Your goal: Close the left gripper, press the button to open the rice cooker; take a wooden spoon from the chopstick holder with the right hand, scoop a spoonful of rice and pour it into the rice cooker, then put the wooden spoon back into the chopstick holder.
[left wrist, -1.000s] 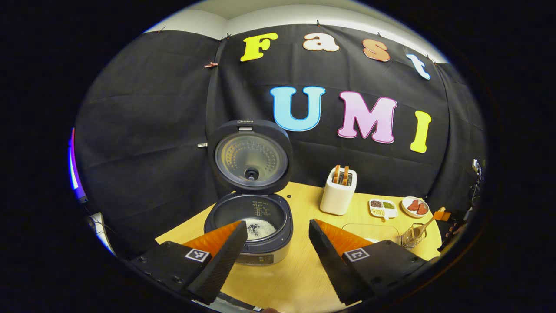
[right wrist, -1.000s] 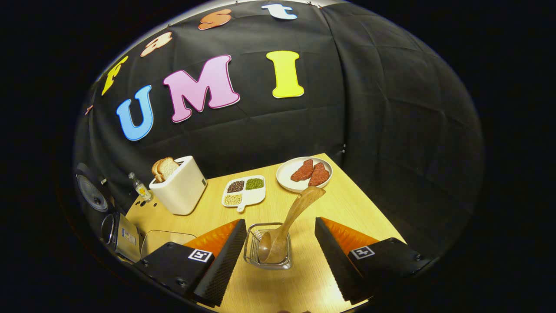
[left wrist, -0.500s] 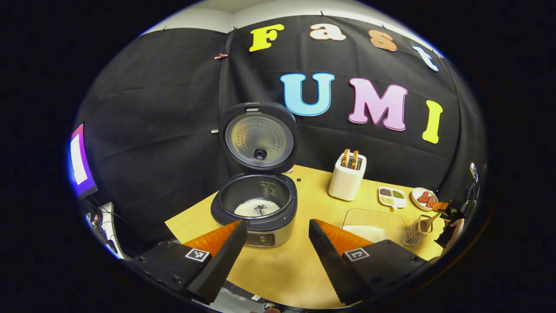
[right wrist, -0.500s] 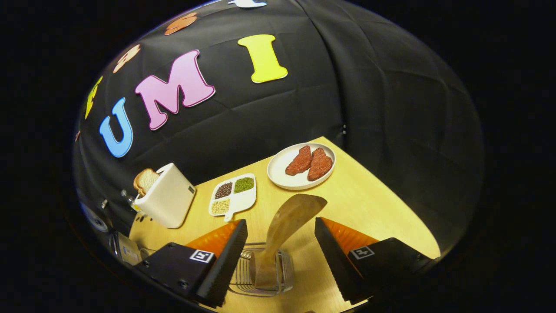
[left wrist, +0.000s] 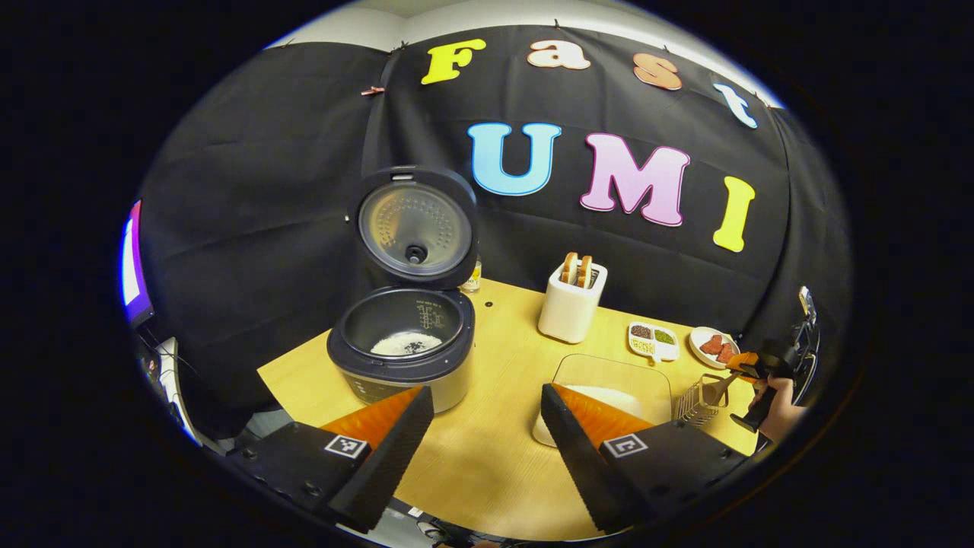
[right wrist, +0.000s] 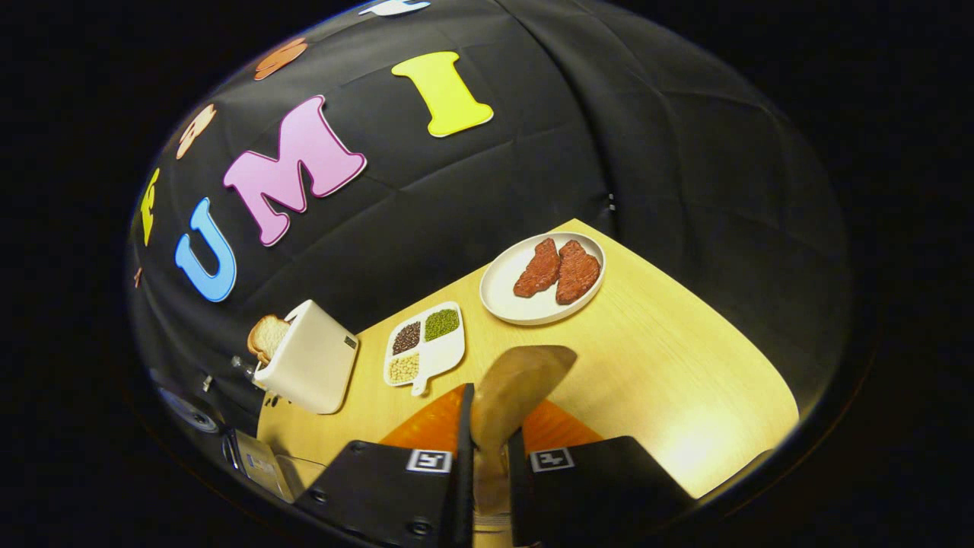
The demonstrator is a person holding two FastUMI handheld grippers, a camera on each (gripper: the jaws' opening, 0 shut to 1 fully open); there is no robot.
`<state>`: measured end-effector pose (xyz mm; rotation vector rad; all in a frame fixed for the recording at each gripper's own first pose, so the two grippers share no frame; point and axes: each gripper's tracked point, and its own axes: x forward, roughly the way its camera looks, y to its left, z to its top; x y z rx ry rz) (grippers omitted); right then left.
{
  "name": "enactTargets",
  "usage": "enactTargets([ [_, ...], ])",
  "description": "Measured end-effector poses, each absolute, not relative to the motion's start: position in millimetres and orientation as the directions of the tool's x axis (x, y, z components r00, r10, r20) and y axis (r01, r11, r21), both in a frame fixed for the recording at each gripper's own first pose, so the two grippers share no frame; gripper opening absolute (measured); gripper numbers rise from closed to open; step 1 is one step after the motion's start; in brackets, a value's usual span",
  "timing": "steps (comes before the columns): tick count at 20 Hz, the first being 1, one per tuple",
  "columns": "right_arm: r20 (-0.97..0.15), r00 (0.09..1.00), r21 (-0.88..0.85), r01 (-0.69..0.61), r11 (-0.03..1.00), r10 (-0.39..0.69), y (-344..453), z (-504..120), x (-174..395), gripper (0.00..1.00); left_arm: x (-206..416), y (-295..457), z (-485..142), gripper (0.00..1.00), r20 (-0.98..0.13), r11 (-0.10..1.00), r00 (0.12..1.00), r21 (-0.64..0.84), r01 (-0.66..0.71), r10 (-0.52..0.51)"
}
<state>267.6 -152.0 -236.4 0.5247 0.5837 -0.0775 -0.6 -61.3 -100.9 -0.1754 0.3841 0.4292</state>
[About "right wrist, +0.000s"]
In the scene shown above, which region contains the heap of dark beans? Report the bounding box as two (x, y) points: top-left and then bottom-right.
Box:
(391, 320), (422, 355)

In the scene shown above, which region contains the white divided dish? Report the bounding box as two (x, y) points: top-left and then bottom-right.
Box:
(383, 301), (466, 397)

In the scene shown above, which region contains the red meat piece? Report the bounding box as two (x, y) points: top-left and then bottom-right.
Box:
(513, 237), (562, 298)
(555, 240), (602, 306)

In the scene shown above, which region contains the black backdrop cloth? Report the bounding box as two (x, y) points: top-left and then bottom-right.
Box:
(126, 0), (849, 427)

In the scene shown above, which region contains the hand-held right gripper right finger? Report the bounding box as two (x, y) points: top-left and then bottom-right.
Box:
(506, 400), (697, 548)

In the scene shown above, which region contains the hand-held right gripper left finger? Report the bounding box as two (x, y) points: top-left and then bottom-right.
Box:
(293, 383), (476, 548)

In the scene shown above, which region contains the wooden spoon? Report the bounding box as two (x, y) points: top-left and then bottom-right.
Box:
(469, 345), (579, 537)

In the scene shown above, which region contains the clear plastic container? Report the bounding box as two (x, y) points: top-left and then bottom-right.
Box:
(275, 454), (329, 495)

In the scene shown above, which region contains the heap of green beans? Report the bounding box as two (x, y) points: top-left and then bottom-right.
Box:
(424, 308), (460, 342)

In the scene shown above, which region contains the bread slice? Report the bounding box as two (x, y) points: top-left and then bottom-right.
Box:
(247, 314), (291, 365)

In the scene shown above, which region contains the round white plate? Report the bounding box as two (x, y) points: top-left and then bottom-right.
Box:
(479, 231), (607, 327)

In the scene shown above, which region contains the dark grey rice cooker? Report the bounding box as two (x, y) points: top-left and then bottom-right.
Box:
(151, 368), (298, 505)

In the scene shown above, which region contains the white toaster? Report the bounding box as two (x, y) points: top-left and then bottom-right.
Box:
(253, 299), (359, 415)

